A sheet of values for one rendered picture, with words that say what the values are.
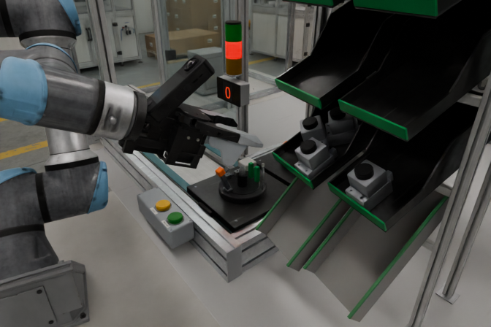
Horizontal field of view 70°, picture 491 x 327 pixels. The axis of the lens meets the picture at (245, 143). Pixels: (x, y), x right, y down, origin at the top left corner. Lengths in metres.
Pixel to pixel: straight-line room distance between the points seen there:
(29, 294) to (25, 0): 0.60
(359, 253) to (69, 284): 0.59
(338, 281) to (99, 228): 0.72
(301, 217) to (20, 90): 0.60
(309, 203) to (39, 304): 0.60
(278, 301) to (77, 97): 0.65
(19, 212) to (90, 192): 0.14
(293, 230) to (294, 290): 0.17
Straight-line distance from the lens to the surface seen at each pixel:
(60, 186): 0.88
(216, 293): 0.91
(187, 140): 0.53
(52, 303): 0.88
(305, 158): 0.64
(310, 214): 0.81
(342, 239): 0.78
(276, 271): 0.96
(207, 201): 1.00
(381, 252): 0.74
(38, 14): 0.91
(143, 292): 0.95
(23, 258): 0.85
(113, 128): 0.49
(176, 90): 0.50
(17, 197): 0.88
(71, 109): 0.47
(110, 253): 1.07
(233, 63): 1.08
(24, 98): 0.46
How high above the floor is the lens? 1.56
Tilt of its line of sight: 27 degrees down
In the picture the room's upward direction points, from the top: straight up
